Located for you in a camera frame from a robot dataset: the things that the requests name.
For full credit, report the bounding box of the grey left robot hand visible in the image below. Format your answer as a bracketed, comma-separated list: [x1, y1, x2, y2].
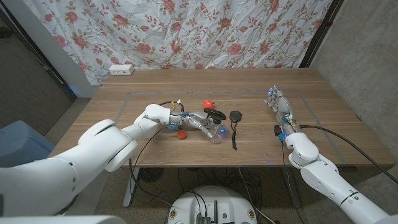
[181, 111, 220, 140]

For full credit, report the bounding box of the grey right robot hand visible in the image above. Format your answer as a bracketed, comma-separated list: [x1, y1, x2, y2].
[264, 84, 301, 134]

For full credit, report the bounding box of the clear spray bottle black sprayer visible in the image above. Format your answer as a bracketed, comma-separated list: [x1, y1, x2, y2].
[203, 107, 231, 145]

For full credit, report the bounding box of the black round floor base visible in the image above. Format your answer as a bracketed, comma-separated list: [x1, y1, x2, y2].
[138, 167, 165, 184]

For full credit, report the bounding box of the black backdrop stand pole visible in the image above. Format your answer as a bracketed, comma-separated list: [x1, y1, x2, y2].
[298, 0, 345, 68]

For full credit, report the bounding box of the grey table leg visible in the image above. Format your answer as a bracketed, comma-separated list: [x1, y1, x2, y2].
[123, 166, 141, 208]
[281, 166, 302, 208]

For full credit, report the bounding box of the white robot torso base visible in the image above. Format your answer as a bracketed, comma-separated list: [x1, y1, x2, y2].
[167, 185, 258, 224]

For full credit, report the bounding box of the floral backdrop cloth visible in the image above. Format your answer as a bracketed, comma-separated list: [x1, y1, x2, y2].
[23, 0, 333, 86]

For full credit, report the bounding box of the white power strip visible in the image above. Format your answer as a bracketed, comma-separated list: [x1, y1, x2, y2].
[108, 63, 135, 76]

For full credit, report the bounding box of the blue grey bin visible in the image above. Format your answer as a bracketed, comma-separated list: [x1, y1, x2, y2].
[0, 119, 57, 169]

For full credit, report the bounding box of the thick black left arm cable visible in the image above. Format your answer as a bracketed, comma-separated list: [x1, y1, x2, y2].
[127, 100, 185, 206]

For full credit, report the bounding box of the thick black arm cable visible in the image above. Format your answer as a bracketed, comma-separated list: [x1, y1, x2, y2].
[127, 100, 185, 206]
[300, 124, 398, 184]

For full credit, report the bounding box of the black round gadget with lanyard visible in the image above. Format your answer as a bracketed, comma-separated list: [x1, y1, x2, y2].
[229, 110, 243, 151]

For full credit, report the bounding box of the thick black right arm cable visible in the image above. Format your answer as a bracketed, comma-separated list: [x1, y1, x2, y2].
[300, 124, 398, 184]

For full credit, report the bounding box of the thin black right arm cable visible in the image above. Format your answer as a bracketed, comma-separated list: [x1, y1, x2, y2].
[280, 141, 293, 194]

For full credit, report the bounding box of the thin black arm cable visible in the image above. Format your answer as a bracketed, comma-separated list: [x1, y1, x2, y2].
[136, 126, 172, 170]
[280, 141, 293, 194]

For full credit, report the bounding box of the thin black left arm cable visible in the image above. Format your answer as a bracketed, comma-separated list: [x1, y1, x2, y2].
[136, 126, 172, 170]

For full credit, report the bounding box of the black floor cable bundle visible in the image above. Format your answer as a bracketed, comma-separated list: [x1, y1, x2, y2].
[177, 167, 265, 218]

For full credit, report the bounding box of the white floor cable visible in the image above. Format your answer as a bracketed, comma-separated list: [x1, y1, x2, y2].
[238, 167, 277, 224]

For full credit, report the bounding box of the white wall pillar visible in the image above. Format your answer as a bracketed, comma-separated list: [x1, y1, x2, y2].
[1, 0, 100, 99]

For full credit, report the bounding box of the black frame bar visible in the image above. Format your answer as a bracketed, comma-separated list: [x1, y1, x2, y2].
[0, 6, 78, 101]

